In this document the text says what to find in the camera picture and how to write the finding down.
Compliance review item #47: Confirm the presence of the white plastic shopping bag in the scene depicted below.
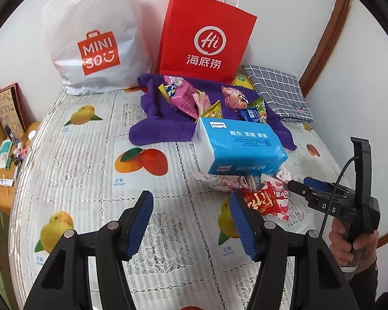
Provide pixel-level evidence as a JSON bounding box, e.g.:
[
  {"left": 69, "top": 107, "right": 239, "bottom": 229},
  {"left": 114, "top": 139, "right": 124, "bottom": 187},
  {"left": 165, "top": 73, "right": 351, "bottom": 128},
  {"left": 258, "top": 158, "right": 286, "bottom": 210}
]
[{"left": 42, "top": 0, "right": 152, "bottom": 96}]

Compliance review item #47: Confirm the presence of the person's right hand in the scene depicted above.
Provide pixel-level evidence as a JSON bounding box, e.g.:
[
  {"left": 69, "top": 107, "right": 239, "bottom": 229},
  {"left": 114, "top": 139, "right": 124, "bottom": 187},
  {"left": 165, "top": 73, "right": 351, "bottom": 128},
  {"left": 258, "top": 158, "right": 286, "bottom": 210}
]
[{"left": 329, "top": 216, "right": 379, "bottom": 275}]

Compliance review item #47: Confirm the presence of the brown patterned book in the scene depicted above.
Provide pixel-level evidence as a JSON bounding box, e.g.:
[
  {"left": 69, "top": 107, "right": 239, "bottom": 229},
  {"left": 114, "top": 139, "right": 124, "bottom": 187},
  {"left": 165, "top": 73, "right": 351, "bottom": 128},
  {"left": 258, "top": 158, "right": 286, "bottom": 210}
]
[{"left": 0, "top": 84, "right": 28, "bottom": 139}]

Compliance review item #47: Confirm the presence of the yellow green snack packet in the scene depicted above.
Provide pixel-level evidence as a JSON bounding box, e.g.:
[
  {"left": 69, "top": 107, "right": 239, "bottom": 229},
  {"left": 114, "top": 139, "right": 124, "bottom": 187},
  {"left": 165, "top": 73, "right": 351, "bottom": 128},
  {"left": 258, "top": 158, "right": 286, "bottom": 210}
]
[{"left": 232, "top": 73, "right": 254, "bottom": 89}]

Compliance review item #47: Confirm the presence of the fruit print table cover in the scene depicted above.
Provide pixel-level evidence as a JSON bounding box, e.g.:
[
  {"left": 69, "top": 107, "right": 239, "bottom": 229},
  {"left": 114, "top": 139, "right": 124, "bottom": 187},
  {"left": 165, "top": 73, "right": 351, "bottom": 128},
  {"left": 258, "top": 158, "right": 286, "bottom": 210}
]
[{"left": 8, "top": 86, "right": 354, "bottom": 310}]

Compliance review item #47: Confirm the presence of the round pink snack packet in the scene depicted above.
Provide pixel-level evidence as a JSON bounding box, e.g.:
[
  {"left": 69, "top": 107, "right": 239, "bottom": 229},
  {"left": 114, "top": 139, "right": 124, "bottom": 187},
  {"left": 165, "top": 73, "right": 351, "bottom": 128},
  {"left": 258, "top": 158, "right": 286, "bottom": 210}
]
[{"left": 221, "top": 85, "right": 249, "bottom": 112}]

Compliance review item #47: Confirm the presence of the grey checked folded cloth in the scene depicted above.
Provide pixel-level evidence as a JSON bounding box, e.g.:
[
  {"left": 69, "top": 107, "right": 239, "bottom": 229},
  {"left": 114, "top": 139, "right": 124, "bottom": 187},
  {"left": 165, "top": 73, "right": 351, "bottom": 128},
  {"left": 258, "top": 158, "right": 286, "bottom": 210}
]
[{"left": 242, "top": 65, "right": 314, "bottom": 123}]

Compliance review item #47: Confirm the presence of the purple towel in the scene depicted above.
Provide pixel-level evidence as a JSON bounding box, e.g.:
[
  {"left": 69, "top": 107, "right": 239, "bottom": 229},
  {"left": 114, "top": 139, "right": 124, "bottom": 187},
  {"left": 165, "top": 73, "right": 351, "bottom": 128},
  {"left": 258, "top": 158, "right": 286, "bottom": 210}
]
[{"left": 128, "top": 74, "right": 296, "bottom": 151}]

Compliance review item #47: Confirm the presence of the red paper bag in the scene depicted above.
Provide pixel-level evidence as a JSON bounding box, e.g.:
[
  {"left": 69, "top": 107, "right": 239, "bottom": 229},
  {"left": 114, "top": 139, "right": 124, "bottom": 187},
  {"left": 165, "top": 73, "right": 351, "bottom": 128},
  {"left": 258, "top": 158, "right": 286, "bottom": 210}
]
[{"left": 157, "top": 0, "right": 257, "bottom": 84}]

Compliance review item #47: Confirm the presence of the pink white printed packet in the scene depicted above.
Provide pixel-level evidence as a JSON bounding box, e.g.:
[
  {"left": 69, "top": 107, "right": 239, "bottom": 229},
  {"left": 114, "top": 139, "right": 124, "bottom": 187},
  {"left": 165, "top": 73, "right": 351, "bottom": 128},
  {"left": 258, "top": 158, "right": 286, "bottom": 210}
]
[{"left": 191, "top": 169, "right": 262, "bottom": 195}]

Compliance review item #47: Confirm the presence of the blue tissue pack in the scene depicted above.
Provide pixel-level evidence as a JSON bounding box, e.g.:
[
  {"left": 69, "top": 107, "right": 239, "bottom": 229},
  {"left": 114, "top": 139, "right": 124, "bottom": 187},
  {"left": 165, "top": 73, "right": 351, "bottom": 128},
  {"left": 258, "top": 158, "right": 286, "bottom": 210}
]
[{"left": 191, "top": 117, "right": 288, "bottom": 175}]

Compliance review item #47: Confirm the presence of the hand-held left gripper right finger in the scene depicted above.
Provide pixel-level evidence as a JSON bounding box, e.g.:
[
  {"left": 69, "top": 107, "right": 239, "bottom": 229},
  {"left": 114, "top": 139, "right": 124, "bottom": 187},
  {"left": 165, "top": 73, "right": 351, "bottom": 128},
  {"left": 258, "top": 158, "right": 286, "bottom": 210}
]
[{"left": 229, "top": 192, "right": 361, "bottom": 310}]

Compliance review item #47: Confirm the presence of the brown wooden door frame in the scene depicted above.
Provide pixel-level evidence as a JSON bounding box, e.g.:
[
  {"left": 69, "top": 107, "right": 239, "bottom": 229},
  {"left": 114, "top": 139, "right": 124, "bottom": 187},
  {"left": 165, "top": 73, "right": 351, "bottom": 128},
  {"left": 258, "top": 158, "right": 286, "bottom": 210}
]
[{"left": 299, "top": 0, "right": 353, "bottom": 100}]

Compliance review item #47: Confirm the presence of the white green box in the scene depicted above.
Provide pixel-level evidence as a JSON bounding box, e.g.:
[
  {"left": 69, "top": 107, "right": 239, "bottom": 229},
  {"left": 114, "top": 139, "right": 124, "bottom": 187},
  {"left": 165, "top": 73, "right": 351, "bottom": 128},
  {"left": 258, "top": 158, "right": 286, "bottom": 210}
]
[{"left": 0, "top": 139, "right": 13, "bottom": 170}]

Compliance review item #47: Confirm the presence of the small blue snack packet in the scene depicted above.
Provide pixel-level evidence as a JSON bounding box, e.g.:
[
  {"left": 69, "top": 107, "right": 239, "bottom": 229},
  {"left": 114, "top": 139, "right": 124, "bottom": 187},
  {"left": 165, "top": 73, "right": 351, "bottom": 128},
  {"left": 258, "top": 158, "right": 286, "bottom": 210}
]
[{"left": 239, "top": 107, "right": 262, "bottom": 123}]

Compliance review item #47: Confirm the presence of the large pink snack packet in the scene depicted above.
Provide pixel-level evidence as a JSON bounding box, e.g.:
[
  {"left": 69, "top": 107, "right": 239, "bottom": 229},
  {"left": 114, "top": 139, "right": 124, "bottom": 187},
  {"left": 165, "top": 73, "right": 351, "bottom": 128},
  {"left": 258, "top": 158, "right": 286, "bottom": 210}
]
[{"left": 158, "top": 75, "right": 211, "bottom": 120}]

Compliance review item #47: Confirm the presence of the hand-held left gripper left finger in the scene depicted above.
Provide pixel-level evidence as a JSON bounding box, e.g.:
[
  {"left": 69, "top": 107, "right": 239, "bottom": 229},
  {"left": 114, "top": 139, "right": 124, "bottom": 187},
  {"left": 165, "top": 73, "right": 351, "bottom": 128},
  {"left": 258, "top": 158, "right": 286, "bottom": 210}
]
[{"left": 23, "top": 190, "right": 155, "bottom": 310}]

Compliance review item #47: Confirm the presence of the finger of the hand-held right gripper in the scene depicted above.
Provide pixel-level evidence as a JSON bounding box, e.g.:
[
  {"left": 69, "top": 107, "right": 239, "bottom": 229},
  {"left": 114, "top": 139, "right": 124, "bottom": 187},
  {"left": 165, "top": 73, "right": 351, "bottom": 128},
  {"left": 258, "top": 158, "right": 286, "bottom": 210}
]
[
  {"left": 303, "top": 177, "right": 345, "bottom": 194},
  {"left": 287, "top": 180, "right": 314, "bottom": 205}
]

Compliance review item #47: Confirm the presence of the wooden desk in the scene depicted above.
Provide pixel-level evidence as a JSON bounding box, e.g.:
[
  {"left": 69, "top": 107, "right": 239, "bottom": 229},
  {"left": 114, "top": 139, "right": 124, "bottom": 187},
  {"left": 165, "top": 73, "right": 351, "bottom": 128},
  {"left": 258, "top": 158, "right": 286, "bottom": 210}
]
[{"left": 0, "top": 121, "right": 41, "bottom": 215}]

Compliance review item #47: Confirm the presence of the gold snack packet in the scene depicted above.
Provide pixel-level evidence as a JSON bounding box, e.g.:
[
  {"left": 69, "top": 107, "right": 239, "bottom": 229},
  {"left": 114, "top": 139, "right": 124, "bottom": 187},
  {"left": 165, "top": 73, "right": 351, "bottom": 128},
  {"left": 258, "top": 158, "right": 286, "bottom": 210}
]
[{"left": 200, "top": 101, "right": 223, "bottom": 120}]

